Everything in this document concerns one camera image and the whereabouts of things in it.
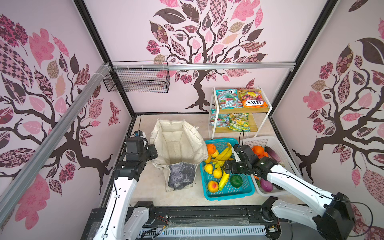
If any yellow banana bunch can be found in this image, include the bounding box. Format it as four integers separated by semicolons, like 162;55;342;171
218;171;230;191
212;143;233;169

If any orange fruit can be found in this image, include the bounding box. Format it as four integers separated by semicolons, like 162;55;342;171
207;144;217;155

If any cream canvas grocery bag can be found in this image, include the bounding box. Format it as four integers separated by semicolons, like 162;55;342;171
150;120;208;193

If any orange Fox's candy bag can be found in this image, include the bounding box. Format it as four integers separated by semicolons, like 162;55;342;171
238;90;268;109

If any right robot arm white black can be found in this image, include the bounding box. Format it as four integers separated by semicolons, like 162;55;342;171
224;144;356;240

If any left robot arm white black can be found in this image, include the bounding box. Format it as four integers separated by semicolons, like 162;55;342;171
94;136;158;240

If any lower yellow green candy bag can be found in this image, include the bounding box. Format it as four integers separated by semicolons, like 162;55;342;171
229;113;251;132

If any lower green white candy bag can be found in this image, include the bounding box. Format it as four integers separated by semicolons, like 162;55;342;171
209;109;230;127

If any green white candy bag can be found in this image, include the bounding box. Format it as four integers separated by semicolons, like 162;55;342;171
209;109;230;127
215;89;243;109

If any green bell pepper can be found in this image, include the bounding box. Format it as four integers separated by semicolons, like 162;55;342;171
230;175;243;188

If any orange tomato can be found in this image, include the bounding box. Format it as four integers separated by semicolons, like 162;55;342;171
252;146;265;158

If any teal plastic fruit basket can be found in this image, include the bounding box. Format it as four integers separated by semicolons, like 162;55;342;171
200;138;256;201

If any brownish yellow mango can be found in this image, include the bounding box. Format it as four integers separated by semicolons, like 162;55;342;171
204;155;212;164

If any red yellow peach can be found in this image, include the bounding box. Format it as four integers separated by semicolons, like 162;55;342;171
207;181;219;193

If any purple eggplant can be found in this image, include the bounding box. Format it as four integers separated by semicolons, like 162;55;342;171
265;147;282;164

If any purple red onion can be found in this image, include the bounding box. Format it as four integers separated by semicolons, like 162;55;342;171
260;179;274;193

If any white plastic vegetable basket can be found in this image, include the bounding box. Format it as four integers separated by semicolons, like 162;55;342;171
240;136;302;197

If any white wooden two-tier shelf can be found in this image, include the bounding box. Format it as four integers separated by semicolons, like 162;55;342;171
208;86;273;140

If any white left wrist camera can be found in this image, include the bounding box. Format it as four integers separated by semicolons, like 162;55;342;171
134;130;148;142

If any black wire wall basket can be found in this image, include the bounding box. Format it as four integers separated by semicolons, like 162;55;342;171
104;60;171;93

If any white slotted cable duct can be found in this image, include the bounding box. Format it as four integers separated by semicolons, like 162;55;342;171
137;226;267;240

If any aluminium frame bar rear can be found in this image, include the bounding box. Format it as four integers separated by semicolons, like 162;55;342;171
113;62;296;71

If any aluminium frame bar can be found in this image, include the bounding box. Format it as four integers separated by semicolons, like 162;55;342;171
1;63;111;224
113;62;296;71

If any aluminium frame bar left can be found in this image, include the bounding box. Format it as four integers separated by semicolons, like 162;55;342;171
1;63;111;224

